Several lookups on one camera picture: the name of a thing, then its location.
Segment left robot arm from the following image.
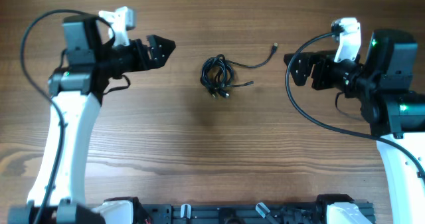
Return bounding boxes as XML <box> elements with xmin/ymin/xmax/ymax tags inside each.
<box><xmin>8</xmin><ymin>9</ymin><xmax>176</xmax><ymax>223</ymax></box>

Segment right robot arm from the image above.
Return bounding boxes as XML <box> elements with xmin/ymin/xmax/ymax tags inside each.
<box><xmin>284</xmin><ymin>29</ymin><xmax>424</xmax><ymax>223</ymax></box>

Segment black aluminium base frame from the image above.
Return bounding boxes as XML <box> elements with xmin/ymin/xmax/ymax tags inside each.
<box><xmin>139</xmin><ymin>202</ymin><xmax>376</xmax><ymax>224</ymax></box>

